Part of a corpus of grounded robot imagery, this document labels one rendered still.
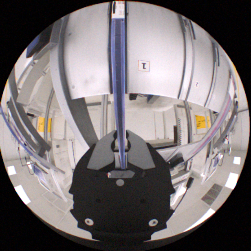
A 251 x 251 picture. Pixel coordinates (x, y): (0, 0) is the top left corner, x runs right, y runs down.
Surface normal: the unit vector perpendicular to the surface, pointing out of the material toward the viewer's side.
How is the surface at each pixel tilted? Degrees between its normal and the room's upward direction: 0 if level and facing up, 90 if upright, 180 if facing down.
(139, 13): 43
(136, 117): 90
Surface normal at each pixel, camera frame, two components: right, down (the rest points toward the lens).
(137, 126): 0.02, -0.09
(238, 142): -1.00, 0.02
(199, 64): 0.03, 0.67
